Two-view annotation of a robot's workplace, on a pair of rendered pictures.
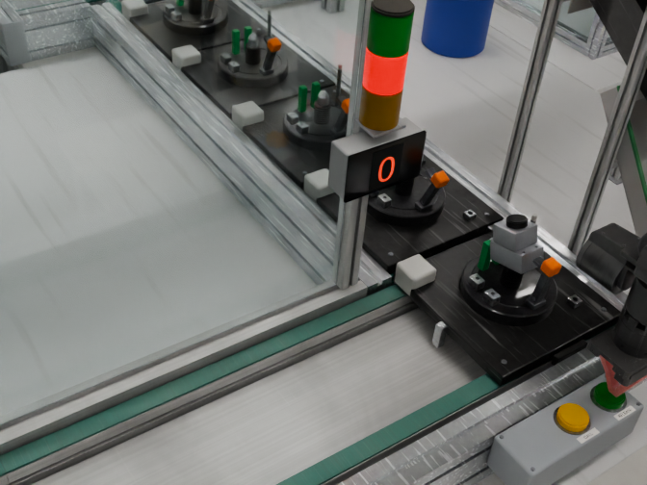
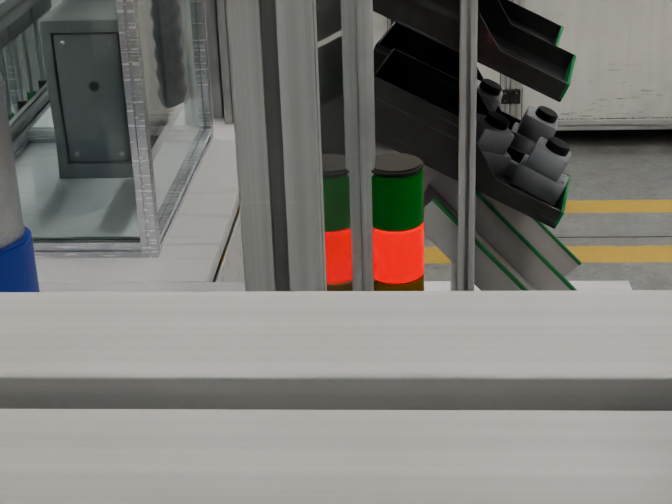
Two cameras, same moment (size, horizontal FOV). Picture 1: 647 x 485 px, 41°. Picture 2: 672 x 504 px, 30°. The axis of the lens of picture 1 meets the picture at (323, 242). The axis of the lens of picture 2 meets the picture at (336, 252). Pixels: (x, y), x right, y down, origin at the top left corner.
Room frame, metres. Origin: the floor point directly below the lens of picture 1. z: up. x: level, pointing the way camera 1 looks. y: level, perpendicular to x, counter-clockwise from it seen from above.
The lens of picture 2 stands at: (0.29, 0.75, 1.78)
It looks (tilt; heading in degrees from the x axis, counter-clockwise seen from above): 24 degrees down; 311
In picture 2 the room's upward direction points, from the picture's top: 2 degrees counter-clockwise
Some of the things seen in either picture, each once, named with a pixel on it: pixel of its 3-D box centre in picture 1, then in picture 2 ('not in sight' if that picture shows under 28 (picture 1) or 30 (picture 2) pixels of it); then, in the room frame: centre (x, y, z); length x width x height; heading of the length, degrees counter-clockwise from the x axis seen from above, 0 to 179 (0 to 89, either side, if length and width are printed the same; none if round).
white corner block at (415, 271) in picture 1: (414, 275); not in sight; (0.97, -0.14, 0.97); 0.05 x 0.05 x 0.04; 37
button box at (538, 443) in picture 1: (566, 434); not in sight; (0.72, -0.34, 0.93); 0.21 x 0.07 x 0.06; 127
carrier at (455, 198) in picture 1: (404, 179); not in sight; (1.15, -0.12, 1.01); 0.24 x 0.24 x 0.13; 37
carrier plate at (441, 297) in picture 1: (505, 296); not in sight; (0.95, -0.28, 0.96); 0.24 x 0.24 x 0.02; 37
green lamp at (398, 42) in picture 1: (390, 28); (395, 195); (0.93, -0.06, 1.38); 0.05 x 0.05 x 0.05
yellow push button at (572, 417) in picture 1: (572, 419); not in sight; (0.72, -0.34, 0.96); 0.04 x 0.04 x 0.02
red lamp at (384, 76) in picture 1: (385, 66); (395, 247); (0.93, -0.06, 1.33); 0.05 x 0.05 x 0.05
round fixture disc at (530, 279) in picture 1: (508, 287); not in sight; (0.95, -0.28, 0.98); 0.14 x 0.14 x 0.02
